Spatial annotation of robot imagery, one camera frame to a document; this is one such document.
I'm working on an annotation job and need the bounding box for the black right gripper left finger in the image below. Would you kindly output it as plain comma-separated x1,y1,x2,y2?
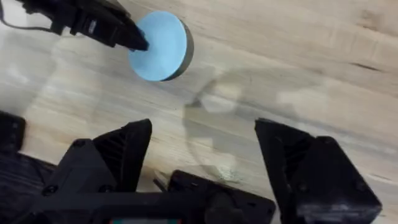
42,118,154,197

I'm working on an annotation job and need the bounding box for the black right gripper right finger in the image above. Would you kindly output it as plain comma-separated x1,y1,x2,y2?
254,118,383,224

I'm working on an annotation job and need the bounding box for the light blue round plate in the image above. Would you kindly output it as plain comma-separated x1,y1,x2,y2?
127,11,195,83

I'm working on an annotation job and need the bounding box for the thin black cable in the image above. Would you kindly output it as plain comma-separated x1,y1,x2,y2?
0,0,60,34

